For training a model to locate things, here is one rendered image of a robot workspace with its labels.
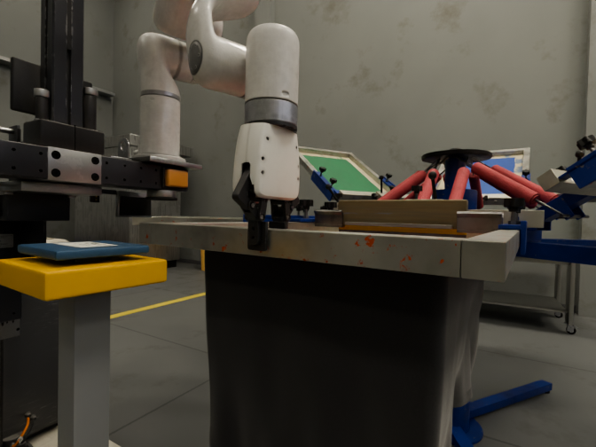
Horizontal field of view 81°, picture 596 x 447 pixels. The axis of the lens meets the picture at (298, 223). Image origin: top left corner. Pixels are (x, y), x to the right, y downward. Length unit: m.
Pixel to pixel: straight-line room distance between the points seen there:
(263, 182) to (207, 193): 6.50
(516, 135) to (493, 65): 0.92
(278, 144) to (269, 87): 0.07
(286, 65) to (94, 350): 0.42
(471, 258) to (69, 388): 0.45
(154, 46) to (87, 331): 0.70
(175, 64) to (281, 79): 0.53
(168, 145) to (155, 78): 0.16
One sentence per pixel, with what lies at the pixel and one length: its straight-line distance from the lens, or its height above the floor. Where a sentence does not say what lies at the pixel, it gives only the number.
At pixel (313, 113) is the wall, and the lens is 5.81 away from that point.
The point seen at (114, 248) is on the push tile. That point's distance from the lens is 0.43.
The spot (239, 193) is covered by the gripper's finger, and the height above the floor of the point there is 1.04.
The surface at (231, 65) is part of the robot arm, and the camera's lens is 0.55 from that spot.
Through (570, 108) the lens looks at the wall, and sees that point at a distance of 5.12.
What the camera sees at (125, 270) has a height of 0.95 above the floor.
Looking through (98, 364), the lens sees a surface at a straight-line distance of 0.49.
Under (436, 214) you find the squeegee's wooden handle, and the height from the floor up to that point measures 1.02.
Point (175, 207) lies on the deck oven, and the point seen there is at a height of 1.11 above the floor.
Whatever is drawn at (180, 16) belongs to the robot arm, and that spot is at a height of 1.45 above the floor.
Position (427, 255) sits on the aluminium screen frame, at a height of 0.97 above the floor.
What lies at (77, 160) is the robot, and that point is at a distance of 0.81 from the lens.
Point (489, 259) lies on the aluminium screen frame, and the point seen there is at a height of 0.97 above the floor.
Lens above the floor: 1.01
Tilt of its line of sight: 1 degrees down
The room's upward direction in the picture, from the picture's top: 1 degrees clockwise
